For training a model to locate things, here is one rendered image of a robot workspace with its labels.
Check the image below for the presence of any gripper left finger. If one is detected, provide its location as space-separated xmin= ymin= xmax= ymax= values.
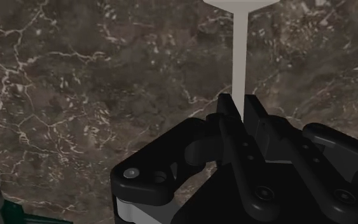
xmin=110 ymin=93 xmax=281 ymax=222

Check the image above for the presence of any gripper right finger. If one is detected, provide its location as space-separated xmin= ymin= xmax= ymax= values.
xmin=244 ymin=94 xmax=358 ymax=224

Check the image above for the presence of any white flat-headed spatula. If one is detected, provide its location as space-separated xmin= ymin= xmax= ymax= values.
xmin=202 ymin=0 xmax=281 ymax=122

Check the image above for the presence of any dark green box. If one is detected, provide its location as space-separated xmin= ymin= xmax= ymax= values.
xmin=0 ymin=199 xmax=74 ymax=224

